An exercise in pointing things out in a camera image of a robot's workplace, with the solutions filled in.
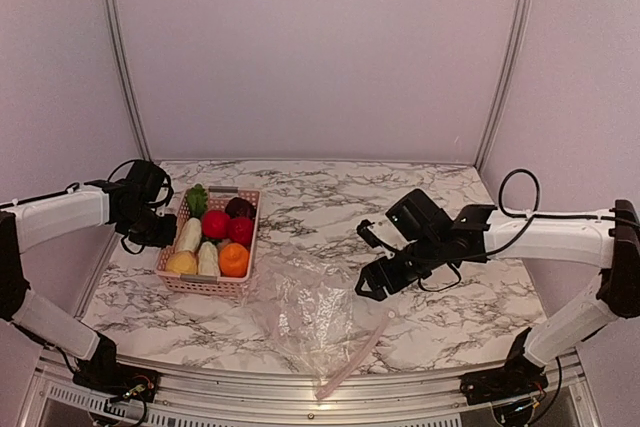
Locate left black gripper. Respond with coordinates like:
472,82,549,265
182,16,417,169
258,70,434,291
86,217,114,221
119,204,177,247

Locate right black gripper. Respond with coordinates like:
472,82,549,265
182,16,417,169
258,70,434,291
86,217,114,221
355,234,445,302

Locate clear zip top bag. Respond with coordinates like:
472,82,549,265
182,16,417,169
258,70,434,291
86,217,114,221
244,249,397,401

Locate red apple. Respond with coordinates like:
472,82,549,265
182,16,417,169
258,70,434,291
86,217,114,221
201,210,231,240

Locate pink perforated plastic basket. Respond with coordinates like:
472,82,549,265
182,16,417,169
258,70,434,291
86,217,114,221
155,187,261,297

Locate red strawberry fruit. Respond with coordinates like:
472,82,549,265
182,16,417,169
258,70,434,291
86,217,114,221
227,217,254,247

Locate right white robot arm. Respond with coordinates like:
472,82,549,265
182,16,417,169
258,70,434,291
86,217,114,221
355,197,639,395

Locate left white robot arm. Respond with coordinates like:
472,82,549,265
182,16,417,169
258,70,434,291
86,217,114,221
1,180,177,392

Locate white radish upper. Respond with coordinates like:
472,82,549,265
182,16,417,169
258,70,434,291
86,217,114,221
174,217,202,253

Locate green lettuce leaf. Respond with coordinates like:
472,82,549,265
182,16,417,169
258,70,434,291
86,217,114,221
186,184,208,218

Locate dark purple beet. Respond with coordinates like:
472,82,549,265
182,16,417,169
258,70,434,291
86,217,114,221
224,197,257,220

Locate orange tangerine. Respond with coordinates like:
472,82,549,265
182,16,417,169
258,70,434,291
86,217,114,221
218,243,250,278

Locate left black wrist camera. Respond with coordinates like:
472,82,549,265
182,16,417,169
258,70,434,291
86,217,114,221
125,159,174,207

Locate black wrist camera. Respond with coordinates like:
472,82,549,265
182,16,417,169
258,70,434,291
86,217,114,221
385,188,453,245
125,159,174,207

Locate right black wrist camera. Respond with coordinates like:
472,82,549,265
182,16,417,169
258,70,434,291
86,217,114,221
385,188,453,245

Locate left aluminium frame post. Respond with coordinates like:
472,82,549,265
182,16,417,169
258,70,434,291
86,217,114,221
103,0,152,160

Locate aluminium frame post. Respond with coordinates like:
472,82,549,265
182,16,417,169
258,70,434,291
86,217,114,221
474,0,532,172
103,0,152,160

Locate front aluminium rail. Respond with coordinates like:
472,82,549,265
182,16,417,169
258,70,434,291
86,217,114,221
29,346,601,427

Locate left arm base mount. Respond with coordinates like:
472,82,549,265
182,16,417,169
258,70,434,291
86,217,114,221
73,364,160,403

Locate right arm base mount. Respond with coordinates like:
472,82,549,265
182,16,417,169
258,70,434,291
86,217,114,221
460,368,549,405

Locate right aluminium frame post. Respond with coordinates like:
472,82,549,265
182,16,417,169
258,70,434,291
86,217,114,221
474,0,532,172

